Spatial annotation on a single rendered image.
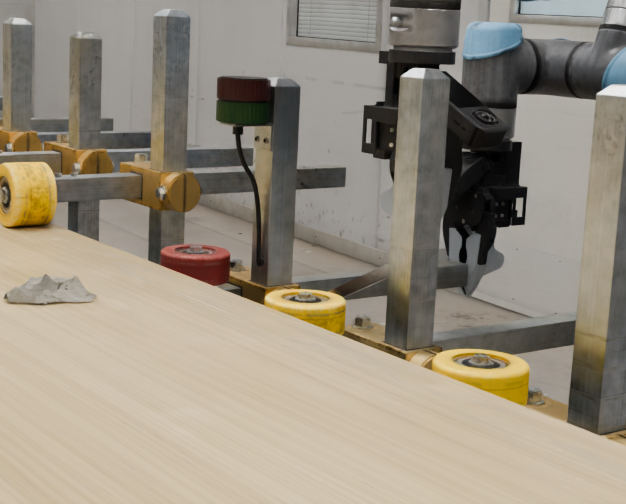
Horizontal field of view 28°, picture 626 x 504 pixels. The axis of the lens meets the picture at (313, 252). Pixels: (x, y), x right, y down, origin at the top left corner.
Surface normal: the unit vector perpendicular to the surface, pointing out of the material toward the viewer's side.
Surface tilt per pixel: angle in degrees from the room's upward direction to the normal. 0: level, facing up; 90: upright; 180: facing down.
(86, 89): 90
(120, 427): 0
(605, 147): 90
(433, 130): 90
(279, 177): 90
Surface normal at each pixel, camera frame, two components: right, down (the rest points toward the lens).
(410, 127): -0.81, 0.07
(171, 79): 0.58, 0.18
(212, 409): 0.05, -0.98
